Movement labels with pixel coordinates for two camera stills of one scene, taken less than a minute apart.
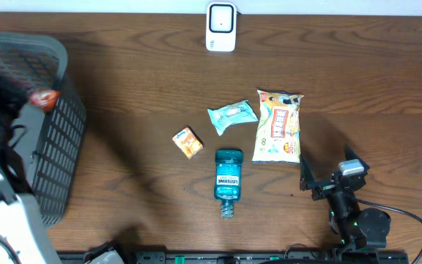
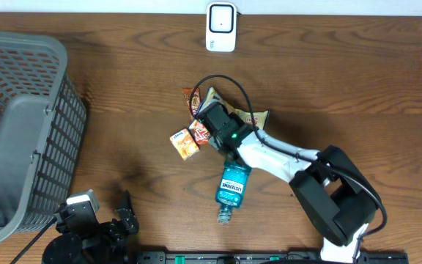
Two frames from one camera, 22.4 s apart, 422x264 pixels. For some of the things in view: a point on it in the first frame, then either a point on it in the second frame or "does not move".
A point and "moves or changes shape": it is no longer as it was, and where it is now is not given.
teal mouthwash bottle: [227, 187] moves or changes shape
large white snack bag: [277, 138] to [260, 116]
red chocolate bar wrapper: [44, 98] to [199, 130]
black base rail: [234, 257] does not move
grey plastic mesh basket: [47, 144] does not move
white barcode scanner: [220, 32] does not move
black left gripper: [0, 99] to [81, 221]
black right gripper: [307, 182] to [237, 119]
